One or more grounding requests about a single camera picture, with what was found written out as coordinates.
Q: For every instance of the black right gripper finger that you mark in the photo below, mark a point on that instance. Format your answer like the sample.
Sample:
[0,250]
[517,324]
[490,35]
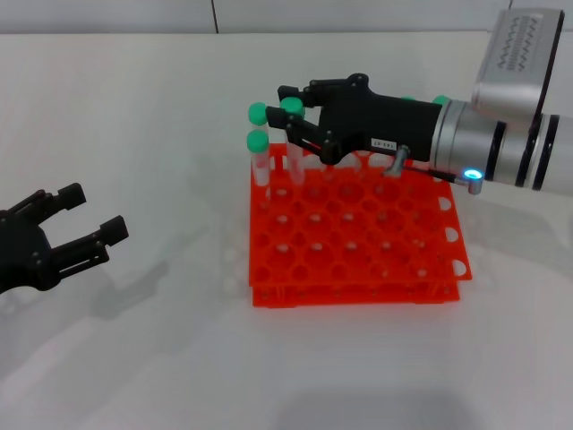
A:
[279,118]
[288,92]

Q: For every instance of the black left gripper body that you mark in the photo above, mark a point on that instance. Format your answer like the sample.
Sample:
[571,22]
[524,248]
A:
[22,251]

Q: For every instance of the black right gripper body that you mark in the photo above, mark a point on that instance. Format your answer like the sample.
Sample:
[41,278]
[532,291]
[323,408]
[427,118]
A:
[385,121]

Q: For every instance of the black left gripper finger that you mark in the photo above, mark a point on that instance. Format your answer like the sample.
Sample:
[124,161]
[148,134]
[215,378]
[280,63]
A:
[114,230]
[71,195]

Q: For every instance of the orange plastic test tube rack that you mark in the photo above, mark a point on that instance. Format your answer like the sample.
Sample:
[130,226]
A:
[358,233]

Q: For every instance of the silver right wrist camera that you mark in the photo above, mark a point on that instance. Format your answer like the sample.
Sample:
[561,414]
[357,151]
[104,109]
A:
[515,67]

